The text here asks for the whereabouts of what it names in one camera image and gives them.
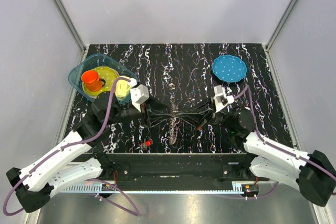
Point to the teal transparent plastic bin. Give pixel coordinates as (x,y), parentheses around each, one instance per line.
(93,61)

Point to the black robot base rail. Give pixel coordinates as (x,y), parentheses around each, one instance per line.
(178,172)

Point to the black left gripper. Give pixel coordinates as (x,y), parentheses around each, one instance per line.
(153,107)

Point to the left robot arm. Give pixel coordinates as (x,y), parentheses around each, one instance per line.
(37,183)

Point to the red key tag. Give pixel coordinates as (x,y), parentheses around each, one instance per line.
(147,143)

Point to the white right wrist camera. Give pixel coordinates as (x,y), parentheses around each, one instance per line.
(221,99)

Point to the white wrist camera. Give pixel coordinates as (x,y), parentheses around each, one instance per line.
(139,94)
(221,99)

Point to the cream white mug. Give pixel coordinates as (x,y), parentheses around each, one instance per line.
(123,88)

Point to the orange mug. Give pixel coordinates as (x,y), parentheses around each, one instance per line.
(91,81)

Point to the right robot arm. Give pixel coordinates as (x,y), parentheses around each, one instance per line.
(312,174)

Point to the yellow dotted plate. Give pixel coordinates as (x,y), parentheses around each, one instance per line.
(108,75)

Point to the blue dotted plate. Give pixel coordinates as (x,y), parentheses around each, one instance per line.
(230,69)

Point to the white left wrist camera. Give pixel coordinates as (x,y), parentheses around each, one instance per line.
(139,94)

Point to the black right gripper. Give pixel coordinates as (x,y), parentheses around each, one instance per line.
(201,111)

